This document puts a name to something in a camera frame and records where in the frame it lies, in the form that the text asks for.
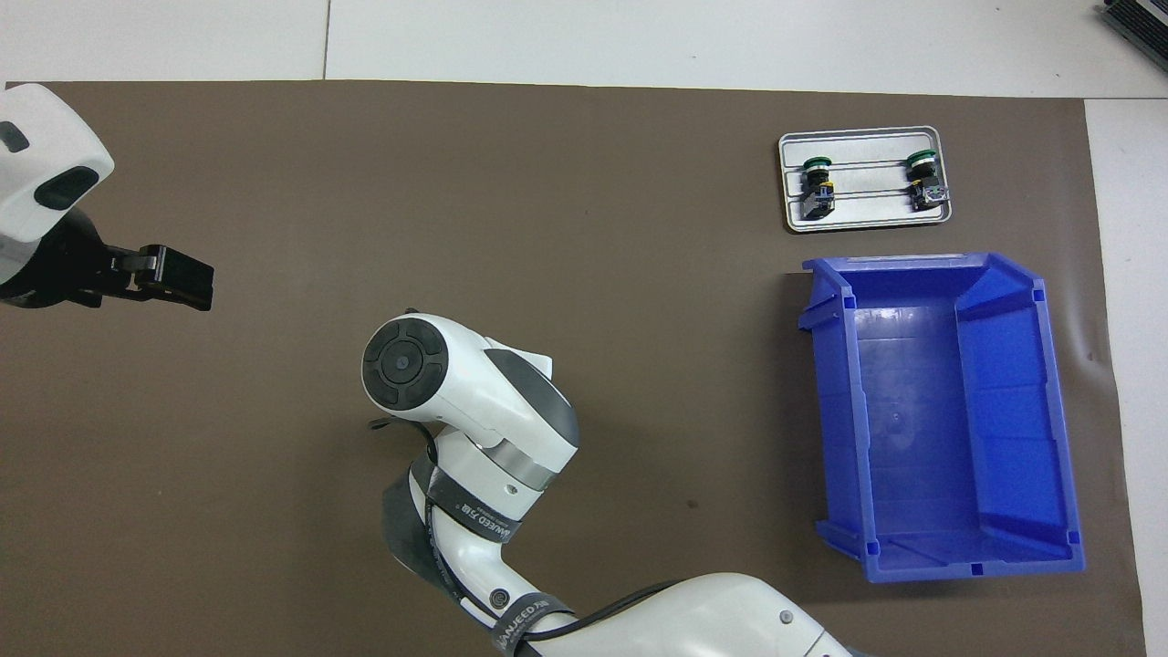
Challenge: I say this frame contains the green push button switch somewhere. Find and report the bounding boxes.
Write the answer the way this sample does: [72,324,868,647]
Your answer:
[800,156,838,223]
[905,149,950,213]

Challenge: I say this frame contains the blue plastic storage bin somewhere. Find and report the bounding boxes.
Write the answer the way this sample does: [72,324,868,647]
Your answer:
[797,253,1087,585]

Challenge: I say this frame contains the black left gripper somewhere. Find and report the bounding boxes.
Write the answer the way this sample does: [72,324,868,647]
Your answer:
[0,208,216,314]

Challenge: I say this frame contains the silver metal tray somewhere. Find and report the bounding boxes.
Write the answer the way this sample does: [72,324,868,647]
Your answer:
[778,126,954,234]

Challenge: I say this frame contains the grey ribbed device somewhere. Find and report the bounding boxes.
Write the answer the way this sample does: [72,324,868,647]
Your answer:
[1100,0,1168,47]

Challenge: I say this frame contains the brown table mat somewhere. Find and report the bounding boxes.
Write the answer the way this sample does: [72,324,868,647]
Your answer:
[0,80,1146,657]

